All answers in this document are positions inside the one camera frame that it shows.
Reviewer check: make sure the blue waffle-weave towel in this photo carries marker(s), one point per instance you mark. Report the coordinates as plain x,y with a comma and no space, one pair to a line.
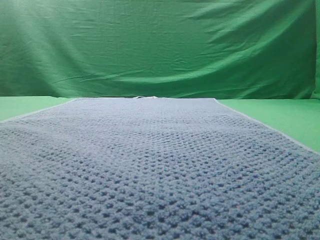
154,169

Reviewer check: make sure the green backdrop cloth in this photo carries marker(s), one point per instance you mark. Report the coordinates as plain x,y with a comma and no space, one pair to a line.
223,49

